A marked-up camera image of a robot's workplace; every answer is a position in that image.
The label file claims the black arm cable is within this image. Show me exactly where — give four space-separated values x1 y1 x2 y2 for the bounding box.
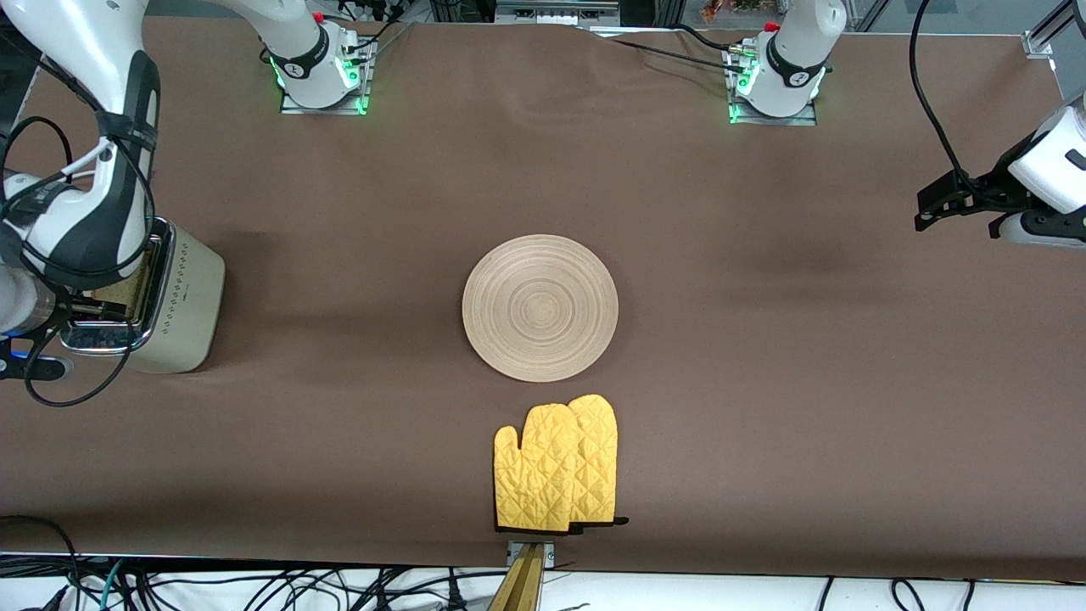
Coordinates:
0 115 158 408
908 0 985 196

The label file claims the yellow quilted oven mitt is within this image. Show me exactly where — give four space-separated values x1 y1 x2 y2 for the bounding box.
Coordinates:
493 404 586 535
567 393 630 530

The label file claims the round wooden plate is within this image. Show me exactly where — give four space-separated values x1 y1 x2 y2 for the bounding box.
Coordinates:
462 234 619 384

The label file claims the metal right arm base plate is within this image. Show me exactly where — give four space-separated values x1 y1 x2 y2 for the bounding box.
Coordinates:
278 34 374 116

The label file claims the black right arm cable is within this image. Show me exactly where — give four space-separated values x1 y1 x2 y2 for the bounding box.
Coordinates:
0 115 158 408

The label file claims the silver metal bracket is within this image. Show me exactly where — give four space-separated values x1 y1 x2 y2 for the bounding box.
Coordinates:
506 541 557 568

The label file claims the golden aluminium profile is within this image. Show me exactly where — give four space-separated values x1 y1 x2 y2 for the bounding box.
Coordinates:
486 543 546 611

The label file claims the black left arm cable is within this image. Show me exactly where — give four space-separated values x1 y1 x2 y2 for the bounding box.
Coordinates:
908 0 985 196

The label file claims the black base cable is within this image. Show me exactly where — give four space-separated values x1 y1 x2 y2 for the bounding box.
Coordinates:
338 0 417 60
607 37 751 76

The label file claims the teal floor cable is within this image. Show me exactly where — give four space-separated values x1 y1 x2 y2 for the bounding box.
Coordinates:
81 558 128 611

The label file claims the beige chrome two-slot toaster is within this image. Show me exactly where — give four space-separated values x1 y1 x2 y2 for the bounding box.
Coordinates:
59 216 227 375

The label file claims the aluminium frame corner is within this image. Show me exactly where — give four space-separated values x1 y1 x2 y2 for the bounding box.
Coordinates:
1022 0 1086 60

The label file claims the bread slice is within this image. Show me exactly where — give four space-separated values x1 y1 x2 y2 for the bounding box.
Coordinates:
89 270 147 319

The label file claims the grey metal rack device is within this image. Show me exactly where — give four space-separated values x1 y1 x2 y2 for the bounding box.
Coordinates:
495 0 621 27

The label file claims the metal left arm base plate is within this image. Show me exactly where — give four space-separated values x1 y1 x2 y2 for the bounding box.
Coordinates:
727 44 820 127

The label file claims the brown table cover sheet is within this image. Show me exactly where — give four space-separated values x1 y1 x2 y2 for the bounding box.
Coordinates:
0 15 1086 583

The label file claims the black cable tangle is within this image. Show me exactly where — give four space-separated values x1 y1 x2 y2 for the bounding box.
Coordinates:
127 564 510 611

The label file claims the black box device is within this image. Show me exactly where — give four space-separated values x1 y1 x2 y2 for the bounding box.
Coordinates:
428 0 497 25

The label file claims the black looped floor cable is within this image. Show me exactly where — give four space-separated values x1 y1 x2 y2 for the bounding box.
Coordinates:
0 514 82 611

